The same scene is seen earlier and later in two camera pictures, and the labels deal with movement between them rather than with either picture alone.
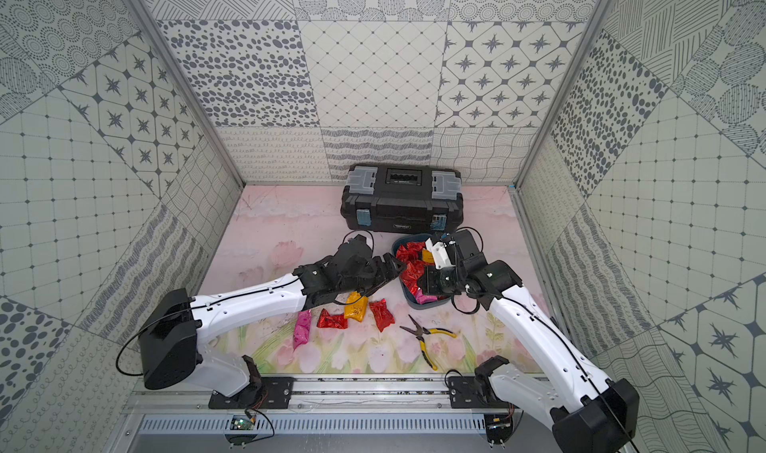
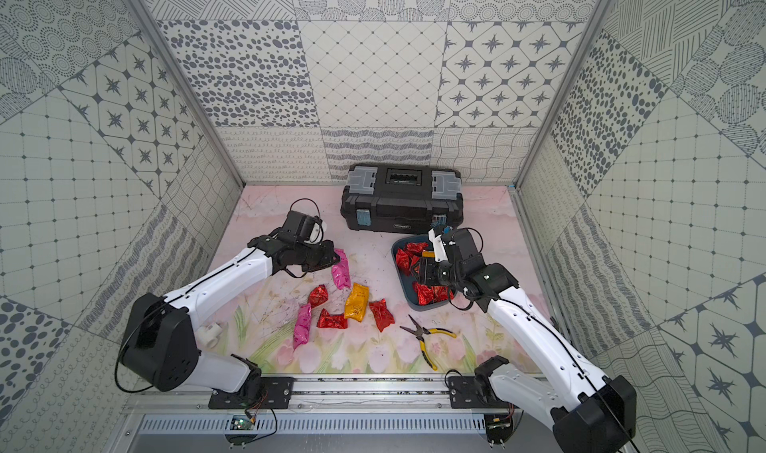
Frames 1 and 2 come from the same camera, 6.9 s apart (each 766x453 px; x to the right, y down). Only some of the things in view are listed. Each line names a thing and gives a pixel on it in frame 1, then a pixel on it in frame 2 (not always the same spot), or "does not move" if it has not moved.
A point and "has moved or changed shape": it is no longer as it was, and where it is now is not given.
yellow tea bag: [355, 305] does not move
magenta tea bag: [301, 333] does not move
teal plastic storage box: [415, 253] does not move
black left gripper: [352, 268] to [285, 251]
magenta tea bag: [422, 298] has moved or changed shape
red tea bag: [325, 319] does not move
